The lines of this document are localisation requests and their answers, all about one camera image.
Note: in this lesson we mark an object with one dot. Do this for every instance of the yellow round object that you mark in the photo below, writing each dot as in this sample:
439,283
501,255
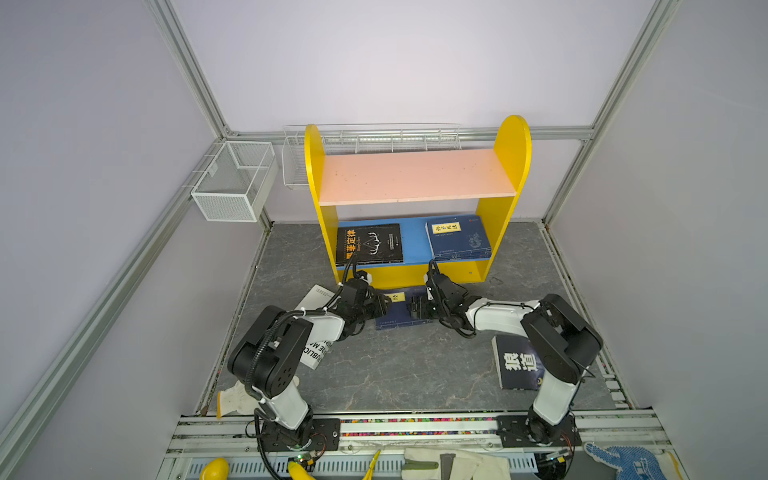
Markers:
217,469

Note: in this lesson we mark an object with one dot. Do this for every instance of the white work glove left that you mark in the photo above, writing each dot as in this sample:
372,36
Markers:
238,399

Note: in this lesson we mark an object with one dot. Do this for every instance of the blue book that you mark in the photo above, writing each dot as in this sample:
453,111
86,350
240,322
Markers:
454,238

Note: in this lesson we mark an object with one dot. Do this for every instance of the yellow tool handle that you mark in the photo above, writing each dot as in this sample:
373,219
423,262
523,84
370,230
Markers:
298,472

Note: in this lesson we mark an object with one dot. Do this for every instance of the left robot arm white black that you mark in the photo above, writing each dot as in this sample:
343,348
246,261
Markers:
266,358

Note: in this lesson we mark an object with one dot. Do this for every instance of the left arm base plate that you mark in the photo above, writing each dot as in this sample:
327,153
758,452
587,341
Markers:
315,434

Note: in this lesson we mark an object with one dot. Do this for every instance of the white grey glove front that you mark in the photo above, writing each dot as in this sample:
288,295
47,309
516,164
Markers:
431,463

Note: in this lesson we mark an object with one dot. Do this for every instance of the dark book white characters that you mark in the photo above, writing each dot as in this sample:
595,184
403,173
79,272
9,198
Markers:
517,364

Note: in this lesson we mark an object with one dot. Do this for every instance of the blue dotted glove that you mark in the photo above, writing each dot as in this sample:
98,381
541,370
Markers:
630,463

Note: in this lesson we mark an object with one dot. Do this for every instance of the blue book dotted circle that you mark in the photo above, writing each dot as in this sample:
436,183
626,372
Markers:
398,313

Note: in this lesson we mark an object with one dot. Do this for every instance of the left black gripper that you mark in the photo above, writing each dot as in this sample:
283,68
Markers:
379,304

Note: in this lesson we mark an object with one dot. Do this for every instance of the white wire basket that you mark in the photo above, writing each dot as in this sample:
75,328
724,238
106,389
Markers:
353,139

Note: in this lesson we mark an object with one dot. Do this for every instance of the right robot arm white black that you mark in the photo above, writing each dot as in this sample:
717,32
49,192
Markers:
565,342

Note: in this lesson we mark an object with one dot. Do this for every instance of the yellow thin tool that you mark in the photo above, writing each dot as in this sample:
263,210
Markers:
371,467

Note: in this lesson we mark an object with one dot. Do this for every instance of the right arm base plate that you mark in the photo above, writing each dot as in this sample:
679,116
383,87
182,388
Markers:
518,431

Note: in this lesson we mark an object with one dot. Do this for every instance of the white book black lettering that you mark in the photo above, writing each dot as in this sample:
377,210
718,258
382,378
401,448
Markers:
325,331

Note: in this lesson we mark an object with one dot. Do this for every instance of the white mesh box basket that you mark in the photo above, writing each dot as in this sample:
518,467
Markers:
236,183

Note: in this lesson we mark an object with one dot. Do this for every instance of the black book yellow title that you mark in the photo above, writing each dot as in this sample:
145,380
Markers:
370,244

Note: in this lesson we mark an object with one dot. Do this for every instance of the yellow shelf with coloured boards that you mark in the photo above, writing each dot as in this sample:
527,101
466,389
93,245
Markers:
494,178

